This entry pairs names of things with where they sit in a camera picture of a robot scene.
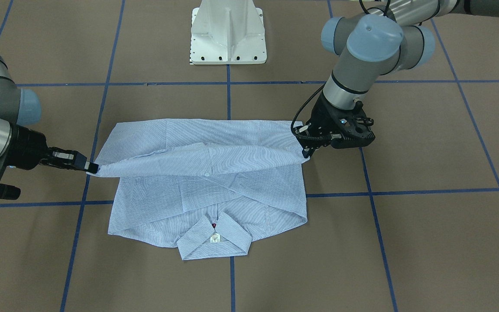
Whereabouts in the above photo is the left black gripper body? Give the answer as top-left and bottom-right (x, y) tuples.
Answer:
(295, 93), (376, 150)

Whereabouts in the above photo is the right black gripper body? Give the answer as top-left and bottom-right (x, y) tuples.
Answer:
(6, 124), (88, 172)

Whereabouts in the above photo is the blue striped button-up shirt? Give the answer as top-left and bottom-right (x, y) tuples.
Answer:
(95, 119), (308, 260)

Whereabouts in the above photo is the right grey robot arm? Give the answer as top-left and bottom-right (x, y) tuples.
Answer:
(0, 55), (98, 174)

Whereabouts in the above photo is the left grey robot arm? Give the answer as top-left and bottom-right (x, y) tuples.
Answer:
(292, 0), (499, 158)

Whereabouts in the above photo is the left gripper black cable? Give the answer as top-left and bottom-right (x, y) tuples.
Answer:
(290, 84), (326, 140)

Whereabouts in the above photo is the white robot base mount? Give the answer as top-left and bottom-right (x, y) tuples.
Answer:
(189, 0), (268, 65)

